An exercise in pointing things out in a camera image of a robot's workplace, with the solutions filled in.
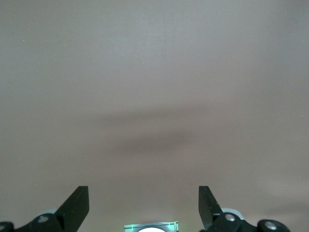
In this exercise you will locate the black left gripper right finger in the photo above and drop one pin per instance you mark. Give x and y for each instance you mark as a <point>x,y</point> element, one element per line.
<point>207,210</point>

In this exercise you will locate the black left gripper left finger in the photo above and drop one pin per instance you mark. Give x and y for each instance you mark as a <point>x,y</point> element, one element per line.
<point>72,212</point>

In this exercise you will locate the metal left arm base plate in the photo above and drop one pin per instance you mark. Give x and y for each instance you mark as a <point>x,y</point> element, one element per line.
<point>169,226</point>

